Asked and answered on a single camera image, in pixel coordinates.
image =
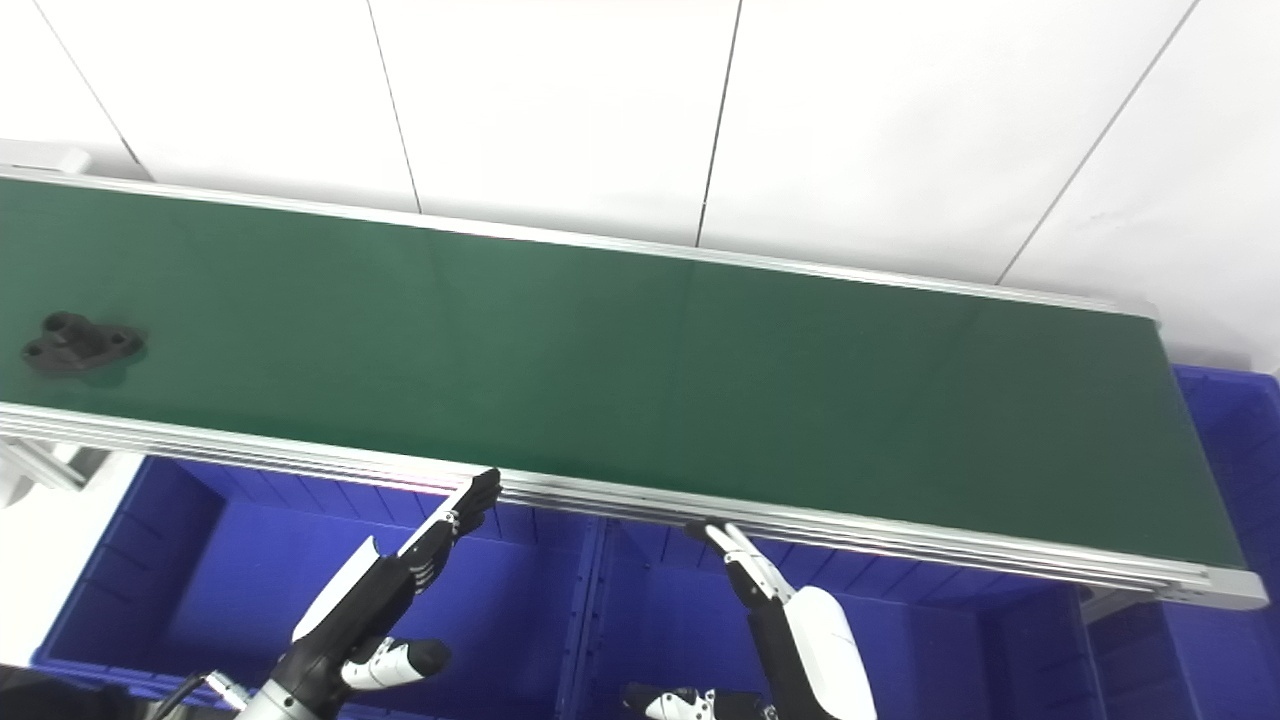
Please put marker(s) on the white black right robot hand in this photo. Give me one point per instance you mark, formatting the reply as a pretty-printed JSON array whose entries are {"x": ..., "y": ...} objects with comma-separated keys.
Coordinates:
[{"x": 815, "y": 650}]

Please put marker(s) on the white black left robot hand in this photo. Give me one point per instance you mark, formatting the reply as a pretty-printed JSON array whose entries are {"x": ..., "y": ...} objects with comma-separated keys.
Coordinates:
[{"x": 350, "y": 610}]

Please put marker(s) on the black flanged metal part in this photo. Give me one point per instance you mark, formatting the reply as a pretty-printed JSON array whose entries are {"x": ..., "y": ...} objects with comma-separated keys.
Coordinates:
[{"x": 78, "y": 343}]

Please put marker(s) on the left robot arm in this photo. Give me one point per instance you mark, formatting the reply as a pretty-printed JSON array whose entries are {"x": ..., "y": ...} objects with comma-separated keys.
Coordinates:
[{"x": 262, "y": 706}]

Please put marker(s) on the blue plastic bin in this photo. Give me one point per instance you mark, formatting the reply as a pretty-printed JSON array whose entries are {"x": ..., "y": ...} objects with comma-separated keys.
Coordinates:
[
  {"x": 1230, "y": 480},
  {"x": 200, "y": 590},
  {"x": 930, "y": 650}
]

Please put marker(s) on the green conveyor belt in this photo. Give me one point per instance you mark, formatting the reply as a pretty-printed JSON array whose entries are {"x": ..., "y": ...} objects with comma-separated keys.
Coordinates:
[
  {"x": 800, "y": 535},
  {"x": 620, "y": 380}
]

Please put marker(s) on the aluminium conveyor support leg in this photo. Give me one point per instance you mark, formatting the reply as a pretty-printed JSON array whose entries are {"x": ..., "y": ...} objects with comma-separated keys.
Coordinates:
[{"x": 40, "y": 465}]

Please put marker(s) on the white conveyor end housing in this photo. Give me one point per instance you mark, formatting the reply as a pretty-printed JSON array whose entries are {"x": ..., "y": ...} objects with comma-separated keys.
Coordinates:
[{"x": 40, "y": 157}]

